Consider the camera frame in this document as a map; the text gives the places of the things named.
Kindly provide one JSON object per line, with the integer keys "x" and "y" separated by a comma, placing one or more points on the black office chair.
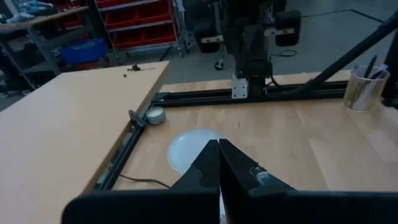
{"x": 287, "y": 28}

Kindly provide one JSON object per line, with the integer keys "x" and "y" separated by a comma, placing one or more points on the white metal bracket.
{"x": 239, "y": 87}

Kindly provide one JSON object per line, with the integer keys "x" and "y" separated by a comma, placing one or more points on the red storage bin shelf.
{"x": 140, "y": 25}

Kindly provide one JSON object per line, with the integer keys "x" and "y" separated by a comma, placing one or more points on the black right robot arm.
{"x": 252, "y": 53}

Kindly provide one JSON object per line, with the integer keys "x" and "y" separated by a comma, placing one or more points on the blue pen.
{"x": 370, "y": 66}

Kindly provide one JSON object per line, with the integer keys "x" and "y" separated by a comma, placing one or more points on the blue plastic bin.
{"x": 84, "y": 51}

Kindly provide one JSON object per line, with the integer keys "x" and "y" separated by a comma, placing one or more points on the light beige desk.
{"x": 62, "y": 130}

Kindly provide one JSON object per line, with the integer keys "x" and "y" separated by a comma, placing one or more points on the black frame clamp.
{"x": 136, "y": 118}

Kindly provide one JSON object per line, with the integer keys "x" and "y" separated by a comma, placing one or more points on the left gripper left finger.
{"x": 155, "y": 208}

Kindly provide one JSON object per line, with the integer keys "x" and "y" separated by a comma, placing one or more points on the clear pen cup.
{"x": 365, "y": 93}

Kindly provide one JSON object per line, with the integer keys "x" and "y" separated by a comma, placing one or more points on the thin black hex key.
{"x": 147, "y": 68}

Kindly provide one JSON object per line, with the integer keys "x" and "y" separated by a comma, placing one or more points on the white tape roll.
{"x": 156, "y": 115}

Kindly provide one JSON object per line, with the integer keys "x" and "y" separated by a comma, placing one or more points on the small black hardware piece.
{"x": 134, "y": 67}

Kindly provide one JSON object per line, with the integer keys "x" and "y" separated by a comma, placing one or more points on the black aluminium rig frame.
{"x": 202, "y": 96}

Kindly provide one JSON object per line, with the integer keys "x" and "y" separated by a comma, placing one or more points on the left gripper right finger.
{"x": 311, "y": 208}

